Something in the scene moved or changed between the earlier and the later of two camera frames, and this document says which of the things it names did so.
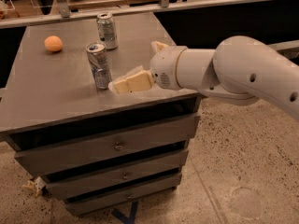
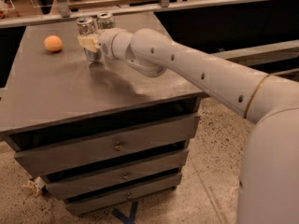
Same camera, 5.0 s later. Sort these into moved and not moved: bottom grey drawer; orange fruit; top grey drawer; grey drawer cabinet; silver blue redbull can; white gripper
Moved: silver blue redbull can; white gripper
Not moved: bottom grey drawer; orange fruit; top grey drawer; grey drawer cabinet
